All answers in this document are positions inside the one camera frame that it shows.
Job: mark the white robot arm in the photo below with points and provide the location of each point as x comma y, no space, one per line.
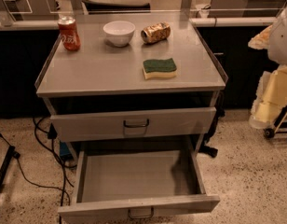
277,50

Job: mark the green and yellow sponge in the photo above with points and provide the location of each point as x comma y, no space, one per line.
154,68

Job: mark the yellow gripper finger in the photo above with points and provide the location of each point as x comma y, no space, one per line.
261,41
271,98

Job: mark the white bowl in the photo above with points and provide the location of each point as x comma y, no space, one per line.
119,33

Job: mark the gold crushed can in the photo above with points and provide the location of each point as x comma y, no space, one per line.
155,33

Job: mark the clear acrylic barrier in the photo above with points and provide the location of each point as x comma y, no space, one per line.
203,12

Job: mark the open middle drawer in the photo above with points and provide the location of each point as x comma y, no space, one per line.
137,181

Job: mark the black stand leg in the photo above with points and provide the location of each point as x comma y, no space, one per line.
5,163

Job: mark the red soda can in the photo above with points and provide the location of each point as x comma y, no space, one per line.
69,34

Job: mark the black wheeled cart base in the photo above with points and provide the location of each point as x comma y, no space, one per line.
279,126

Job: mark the closed top drawer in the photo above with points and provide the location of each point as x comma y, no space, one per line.
132,124

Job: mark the grey metal drawer cabinet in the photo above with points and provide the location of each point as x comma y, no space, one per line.
101,78

